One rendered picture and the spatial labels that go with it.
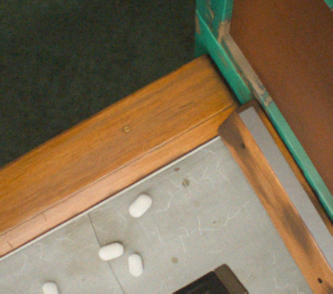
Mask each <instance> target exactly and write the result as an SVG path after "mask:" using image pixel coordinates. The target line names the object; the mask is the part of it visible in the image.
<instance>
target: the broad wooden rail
mask: <svg viewBox="0 0 333 294"><path fill-rule="evenodd" d="M238 107H240V104H239V101H238V100H237V98H236V96H235V95H234V94H233V93H232V91H231V89H230V87H229V86H228V84H227V82H226V81H225V79H224V78H223V77H222V73H221V72H220V71H219V70H218V69H217V67H216V65H215V64H214V62H213V61H212V58H211V57H210V55H209V54H202V55H201V56H199V57H197V58H195V59H194V60H191V61H190V63H187V64H185V65H183V66H182V67H180V68H177V69H176V70H174V71H171V72H170V73H168V74H166V75H164V76H163V77H159V78H158V80H156V81H154V82H152V83H150V84H149V85H147V86H144V87H143V88H141V89H138V90H137V91H136V92H133V94H130V95H128V96H127V97H125V98H123V99H121V100H119V101H117V102H115V103H113V104H112V105H110V106H109V107H107V108H105V109H104V110H101V111H99V112H98V113H96V114H94V115H92V116H90V117H89V118H86V119H85V120H84V121H83V122H80V123H78V124H76V125H75V126H73V127H71V128H69V129H67V130H66V131H64V132H61V133H60V134H59V135H56V137H54V138H52V139H51V140H49V141H46V142H45V143H44V144H41V145H39V146H38V147H36V148H34V149H32V150H31V151H29V152H27V153H25V154H24V155H22V156H20V157H18V158H17V159H14V160H12V161H11V162H9V163H8V164H6V165H4V166H3V167H0V259H1V258H3V257H4V256H6V255H7V254H10V253H12V252H14V251H16V250H17V249H18V248H20V247H22V246H25V245H27V244H28V243H29V242H31V241H33V240H35V239H36V238H38V237H41V236H43V235H44V234H47V233H48V232H50V231H52V230H54V229H55V228H56V227H58V226H60V225H62V224H63V223H65V222H67V221H69V220H70V219H72V218H75V217H77V216H79V215H81V214H83V213H85V212H87V211H88V210H90V209H92V208H93V207H95V206H97V205H99V204H100V203H102V202H104V201H106V200H107V199H109V198H110V197H111V196H114V195H116V194H118V193H120V192H121V191H123V190H125V189H127V188H128V187H131V186H133V185H134V184H136V183H138V182H139V181H141V180H143V179H145V178H147V177H149V176H150V175H151V174H153V173H155V172H156V171H158V170H161V169H163V168H164V167H166V166H168V165H169V164H172V163H174V162H176V160H178V159H180V158H181V157H183V156H185V155H187V154H189V153H191V152H192V151H194V150H197V149H198V148H199V147H201V146H203V145H204V144H206V143H208V142H209V141H212V140H213V139H216V138H218V137H219V134H218V132H217V131H218V128H219V126H220V125H221V124H222V123H223V122H224V119H225V118H226V117H227V116H228V115H229V114H230V113H232V112H233V111H234V110H235V109H237V108H238Z"/></svg>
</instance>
